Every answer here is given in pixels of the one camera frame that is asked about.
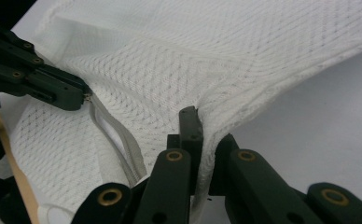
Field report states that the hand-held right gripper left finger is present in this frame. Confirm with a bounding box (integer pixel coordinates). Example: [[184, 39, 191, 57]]
[[166, 105, 205, 195]]

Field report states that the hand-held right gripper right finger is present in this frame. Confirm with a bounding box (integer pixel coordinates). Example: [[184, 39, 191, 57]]
[[209, 133, 243, 197]]

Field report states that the white mesh laundry bag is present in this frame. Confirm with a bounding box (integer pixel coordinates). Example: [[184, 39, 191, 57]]
[[9, 0, 362, 224]]

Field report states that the white mesh garment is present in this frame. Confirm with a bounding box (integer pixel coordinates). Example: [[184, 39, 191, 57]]
[[9, 0, 362, 224]]

